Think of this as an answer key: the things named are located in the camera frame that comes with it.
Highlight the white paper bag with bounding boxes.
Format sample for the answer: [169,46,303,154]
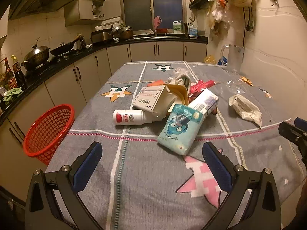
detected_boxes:
[229,94,262,128]

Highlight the clear plastic cup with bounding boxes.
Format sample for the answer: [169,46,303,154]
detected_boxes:
[226,78,248,94]

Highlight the blue white medicine box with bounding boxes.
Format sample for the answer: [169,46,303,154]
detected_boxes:
[188,89,219,117]

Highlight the red snack wrapper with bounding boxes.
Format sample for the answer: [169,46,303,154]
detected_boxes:
[189,80,215,96]

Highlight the teal tissue pack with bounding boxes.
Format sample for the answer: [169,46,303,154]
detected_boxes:
[157,104,205,155]

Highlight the yellow paper cup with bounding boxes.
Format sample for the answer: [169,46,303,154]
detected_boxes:
[153,84,189,117]

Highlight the white red-label bottle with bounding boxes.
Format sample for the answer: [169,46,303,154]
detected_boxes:
[113,110,159,125]

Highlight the white sock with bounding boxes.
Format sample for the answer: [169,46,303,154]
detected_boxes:
[169,74,191,93]

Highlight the orange carton box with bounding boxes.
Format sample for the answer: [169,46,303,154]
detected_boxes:
[147,80,165,87]

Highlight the long white barcode box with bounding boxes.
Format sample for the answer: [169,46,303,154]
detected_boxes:
[132,85,177,114]

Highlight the clear printed plastic bag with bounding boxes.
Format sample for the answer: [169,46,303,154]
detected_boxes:
[174,67,189,75]

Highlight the small orange candy wrapper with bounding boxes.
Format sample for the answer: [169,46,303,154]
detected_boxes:
[240,76,253,86]

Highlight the red plastic mesh basket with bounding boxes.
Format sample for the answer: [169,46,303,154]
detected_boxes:
[23,104,75,165]

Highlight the clear glass pitcher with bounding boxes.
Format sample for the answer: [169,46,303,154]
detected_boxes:
[220,44,244,74]

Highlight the blue plastic bag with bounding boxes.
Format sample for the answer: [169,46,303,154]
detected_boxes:
[218,56,227,65]

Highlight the yellow crinkled bag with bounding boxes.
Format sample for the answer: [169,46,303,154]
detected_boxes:
[205,55,216,64]

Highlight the green cleaning cloth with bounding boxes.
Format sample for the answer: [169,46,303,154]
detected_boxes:
[3,88,22,105]

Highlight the dark soy sauce bottle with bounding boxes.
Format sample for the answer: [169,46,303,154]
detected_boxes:
[11,55,28,91]

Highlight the red label sauce bottle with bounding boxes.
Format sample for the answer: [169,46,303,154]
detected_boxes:
[4,58,18,89]

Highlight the grey star tablecloth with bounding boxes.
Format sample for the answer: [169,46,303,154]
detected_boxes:
[47,61,306,229]

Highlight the hanging plastic bags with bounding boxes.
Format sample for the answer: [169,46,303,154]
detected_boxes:
[208,0,252,30]

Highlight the steel wok with lid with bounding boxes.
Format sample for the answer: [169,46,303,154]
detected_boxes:
[21,37,50,72]

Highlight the green detergent jug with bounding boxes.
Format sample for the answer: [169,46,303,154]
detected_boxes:
[173,20,182,34]

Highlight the black frying pan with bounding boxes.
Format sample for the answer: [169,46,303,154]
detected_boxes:
[50,34,83,56]

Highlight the red bowl on sill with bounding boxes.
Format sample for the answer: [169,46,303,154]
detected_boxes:
[156,28,168,34]

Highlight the pink rubber glove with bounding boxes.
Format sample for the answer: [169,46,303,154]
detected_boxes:
[153,16,162,30]

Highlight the black rice cooker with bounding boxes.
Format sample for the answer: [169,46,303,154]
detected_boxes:
[91,29,113,44]

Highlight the steel stock pot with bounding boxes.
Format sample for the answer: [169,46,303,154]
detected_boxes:
[112,26,134,40]

